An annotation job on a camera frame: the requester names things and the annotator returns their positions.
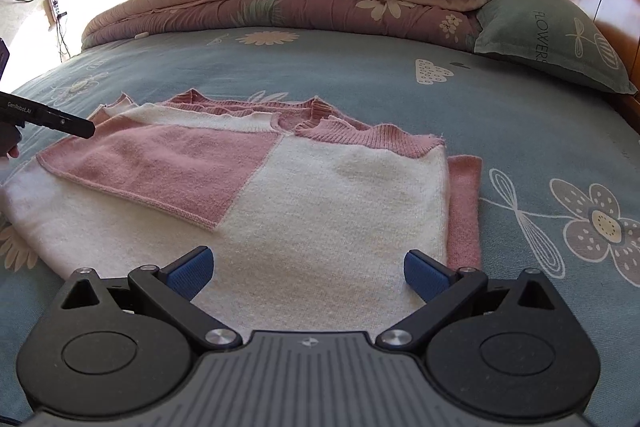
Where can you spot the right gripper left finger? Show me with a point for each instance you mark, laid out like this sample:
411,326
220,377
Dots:
166,293

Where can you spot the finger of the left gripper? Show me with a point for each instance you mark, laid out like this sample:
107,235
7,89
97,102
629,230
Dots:
56,120

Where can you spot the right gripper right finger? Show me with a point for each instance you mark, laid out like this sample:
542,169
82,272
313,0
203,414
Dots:
448,296

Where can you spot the pink and cream sweater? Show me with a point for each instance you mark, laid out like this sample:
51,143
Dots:
309,213

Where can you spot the person's left hand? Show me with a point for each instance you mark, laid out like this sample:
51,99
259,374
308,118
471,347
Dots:
5,158

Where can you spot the white power strip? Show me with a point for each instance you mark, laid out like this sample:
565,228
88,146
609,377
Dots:
54,12

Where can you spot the teal floral bed sheet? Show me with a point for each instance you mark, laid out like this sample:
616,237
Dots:
559,187

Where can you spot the teal flowers pillow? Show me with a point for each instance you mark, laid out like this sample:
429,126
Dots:
556,37

